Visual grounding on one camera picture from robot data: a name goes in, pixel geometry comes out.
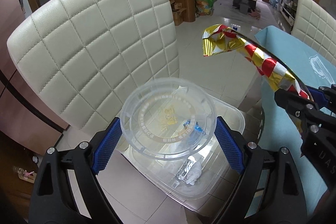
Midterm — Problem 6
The cream quilted dining chair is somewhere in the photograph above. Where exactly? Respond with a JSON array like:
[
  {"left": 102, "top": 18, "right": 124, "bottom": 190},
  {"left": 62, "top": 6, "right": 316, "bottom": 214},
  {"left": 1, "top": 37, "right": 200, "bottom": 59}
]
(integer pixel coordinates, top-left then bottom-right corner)
[
  {"left": 290, "top": 0, "right": 336, "bottom": 67},
  {"left": 7, "top": 0, "right": 180, "bottom": 132}
]

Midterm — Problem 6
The colourful printed bag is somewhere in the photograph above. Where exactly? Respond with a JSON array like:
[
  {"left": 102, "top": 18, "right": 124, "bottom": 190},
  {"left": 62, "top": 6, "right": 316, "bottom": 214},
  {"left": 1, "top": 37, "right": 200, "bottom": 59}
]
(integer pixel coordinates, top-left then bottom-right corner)
[{"left": 195, "top": 0, "right": 214, "bottom": 17}]

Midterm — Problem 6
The round clear plastic lid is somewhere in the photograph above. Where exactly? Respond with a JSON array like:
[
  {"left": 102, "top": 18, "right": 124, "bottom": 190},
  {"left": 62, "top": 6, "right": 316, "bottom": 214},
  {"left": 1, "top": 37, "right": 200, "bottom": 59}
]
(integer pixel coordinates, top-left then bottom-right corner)
[{"left": 120, "top": 78, "right": 218, "bottom": 161}]

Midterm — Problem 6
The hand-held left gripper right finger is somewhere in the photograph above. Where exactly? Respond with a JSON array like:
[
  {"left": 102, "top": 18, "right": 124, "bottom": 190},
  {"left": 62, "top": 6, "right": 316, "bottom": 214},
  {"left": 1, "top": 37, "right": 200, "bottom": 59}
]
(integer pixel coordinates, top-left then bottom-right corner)
[{"left": 210, "top": 116, "right": 315, "bottom": 224}]

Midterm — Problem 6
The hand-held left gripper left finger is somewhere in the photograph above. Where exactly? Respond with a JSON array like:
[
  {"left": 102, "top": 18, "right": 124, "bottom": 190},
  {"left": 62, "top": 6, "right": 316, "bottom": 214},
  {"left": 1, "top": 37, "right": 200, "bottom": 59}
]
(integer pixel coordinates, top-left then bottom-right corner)
[{"left": 29, "top": 116, "right": 124, "bottom": 224}]

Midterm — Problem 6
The white tissue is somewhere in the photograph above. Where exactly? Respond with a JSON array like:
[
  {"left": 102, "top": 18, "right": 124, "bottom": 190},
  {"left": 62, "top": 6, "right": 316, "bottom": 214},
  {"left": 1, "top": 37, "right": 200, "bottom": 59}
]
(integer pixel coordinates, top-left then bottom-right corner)
[{"left": 184, "top": 162, "right": 202, "bottom": 185}]

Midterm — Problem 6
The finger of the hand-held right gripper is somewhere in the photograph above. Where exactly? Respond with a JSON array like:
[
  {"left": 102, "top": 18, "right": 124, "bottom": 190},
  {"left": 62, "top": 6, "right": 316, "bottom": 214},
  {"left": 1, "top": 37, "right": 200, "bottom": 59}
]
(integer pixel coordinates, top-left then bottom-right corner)
[
  {"left": 306, "top": 84, "right": 336, "bottom": 115},
  {"left": 274, "top": 89, "right": 319, "bottom": 125}
]

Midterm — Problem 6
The pile of cardboard boxes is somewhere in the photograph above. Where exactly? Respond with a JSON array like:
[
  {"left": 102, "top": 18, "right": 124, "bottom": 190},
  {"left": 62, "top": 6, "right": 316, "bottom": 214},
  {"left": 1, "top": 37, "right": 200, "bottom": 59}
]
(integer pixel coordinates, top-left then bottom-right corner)
[{"left": 168, "top": 0, "right": 187, "bottom": 25}]

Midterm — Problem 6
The red gold checkered wrapper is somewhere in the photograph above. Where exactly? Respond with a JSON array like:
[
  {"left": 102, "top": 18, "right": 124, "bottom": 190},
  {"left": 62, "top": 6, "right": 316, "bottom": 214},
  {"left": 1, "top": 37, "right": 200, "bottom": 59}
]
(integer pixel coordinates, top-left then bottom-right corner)
[{"left": 202, "top": 24, "right": 311, "bottom": 101}]

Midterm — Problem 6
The small clear bottle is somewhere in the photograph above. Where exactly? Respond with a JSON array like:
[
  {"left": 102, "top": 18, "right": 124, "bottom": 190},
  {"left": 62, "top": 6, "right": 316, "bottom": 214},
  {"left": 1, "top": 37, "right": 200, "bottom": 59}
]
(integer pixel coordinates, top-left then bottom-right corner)
[{"left": 13, "top": 166, "right": 36, "bottom": 180}]

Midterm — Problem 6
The blue plastic wrapper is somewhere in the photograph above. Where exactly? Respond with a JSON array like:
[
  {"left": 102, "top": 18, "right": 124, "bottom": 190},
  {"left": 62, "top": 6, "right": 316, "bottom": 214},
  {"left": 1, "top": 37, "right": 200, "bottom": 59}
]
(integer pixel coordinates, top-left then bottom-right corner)
[{"left": 184, "top": 122, "right": 204, "bottom": 135}]

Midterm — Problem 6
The clear plastic storage bin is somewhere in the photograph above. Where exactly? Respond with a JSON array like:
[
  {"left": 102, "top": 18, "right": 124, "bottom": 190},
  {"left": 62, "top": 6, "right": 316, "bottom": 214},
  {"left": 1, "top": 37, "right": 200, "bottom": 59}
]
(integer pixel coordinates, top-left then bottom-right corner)
[{"left": 117, "top": 97, "right": 246, "bottom": 200}]

